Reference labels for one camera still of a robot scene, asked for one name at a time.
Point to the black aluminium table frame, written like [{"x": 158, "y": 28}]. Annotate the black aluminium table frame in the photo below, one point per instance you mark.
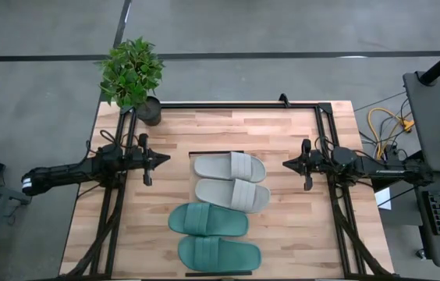
[{"x": 243, "y": 105}]

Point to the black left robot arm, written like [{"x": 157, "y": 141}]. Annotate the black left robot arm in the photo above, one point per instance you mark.
[{"x": 68, "y": 173}]

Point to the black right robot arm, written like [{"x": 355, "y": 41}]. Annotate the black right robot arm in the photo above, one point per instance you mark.
[{"x": 384, "y": 169}]

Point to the black clamp bracket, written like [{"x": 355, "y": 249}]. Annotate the black clamp bracket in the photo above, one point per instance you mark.
[{"x": 283, "y": 100}]

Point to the grey rubber slide sandal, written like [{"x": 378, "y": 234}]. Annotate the grey rubber slide sandal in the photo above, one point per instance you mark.
[
  {"x": 214, "y": 193},
  {"x": 212, "y": 166}
]

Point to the green rubber slide sandal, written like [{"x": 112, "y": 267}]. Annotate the green rubber slide sandal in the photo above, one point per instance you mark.
[
  {"x": 189, "y": 220},
  {"x": 220, "y": 253}
]

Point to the black caster wheel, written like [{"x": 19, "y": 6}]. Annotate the black caster wheel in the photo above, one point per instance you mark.
[{"x": 421, "y": 254}]

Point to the black desk support beam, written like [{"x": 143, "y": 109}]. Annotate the black desk support beam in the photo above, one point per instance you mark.
[{"x": 380, "y": 186}]

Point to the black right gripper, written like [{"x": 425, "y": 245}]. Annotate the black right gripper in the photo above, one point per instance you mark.
[{"x": 313, "y": 162}]

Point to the white paper sheet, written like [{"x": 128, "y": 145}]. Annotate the white paper sheet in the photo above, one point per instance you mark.
[{"x": 384, "y": 199}]

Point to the green leafy plant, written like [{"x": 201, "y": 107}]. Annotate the green leafy plant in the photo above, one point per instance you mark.
[{"x": 130, "y": 74}]

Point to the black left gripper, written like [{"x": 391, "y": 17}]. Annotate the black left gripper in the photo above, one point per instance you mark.
[{"x": 138, "y": 160}]

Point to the grey metal stand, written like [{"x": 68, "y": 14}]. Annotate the grey metal stand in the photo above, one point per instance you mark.
[{"x": 9, "y": 199}]

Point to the grey desk top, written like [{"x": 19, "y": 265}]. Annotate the grey desk top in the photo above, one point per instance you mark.
[{"x": 434, "y": 125}]

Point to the black plant pot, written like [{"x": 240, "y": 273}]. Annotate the black plant pot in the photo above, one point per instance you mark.
[{"x": 150, "y": 113}]

